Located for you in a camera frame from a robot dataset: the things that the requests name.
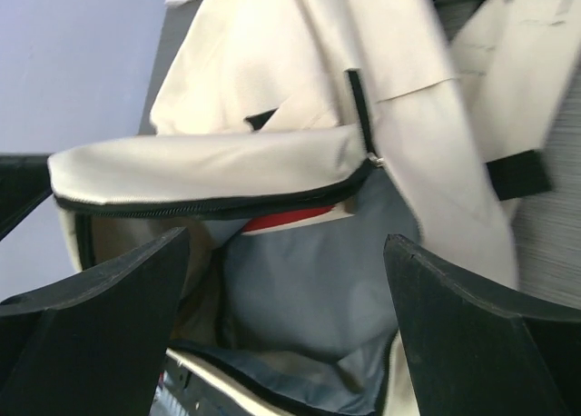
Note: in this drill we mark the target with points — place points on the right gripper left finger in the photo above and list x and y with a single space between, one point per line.
94 343

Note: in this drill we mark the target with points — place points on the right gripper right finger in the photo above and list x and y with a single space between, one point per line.
476 347

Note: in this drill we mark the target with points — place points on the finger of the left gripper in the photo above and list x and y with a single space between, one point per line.
25 184

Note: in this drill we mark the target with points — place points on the red white paperback book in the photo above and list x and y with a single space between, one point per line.
298 218

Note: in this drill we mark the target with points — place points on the cream canvas backpack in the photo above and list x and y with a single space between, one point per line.
452 123

